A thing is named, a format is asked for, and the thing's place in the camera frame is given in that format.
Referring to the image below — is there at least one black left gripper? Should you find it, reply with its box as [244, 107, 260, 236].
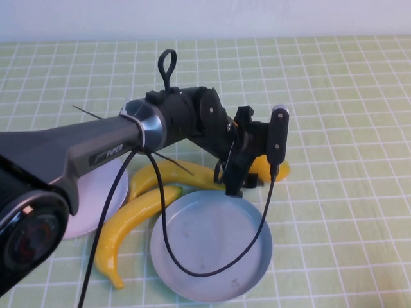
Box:
[221, 105, 265, 197]

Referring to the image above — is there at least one plain yellow mango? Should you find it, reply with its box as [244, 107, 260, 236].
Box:
[250, 155, 291, 184]

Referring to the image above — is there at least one short yellow banana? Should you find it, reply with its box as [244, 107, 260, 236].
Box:
[128, 160, 227, 203]

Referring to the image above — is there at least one long curved yellow banana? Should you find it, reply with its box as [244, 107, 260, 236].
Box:
[94, 185, 184, 289]

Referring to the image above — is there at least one blue-grey round plate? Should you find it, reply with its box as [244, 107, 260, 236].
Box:
[150, 189, 274, 303]

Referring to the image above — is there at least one pink round plate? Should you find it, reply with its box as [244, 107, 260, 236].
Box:
[62, 158, 130, 240]

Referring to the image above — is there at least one green checked tablecloth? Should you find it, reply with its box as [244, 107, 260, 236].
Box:
[0, 35, 411, 308]

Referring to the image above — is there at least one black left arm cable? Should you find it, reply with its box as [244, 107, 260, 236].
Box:
[76, 48, 277, 308]

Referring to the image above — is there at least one plastic cable tie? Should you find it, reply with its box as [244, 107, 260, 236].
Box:
[73, 105, 195, 176]

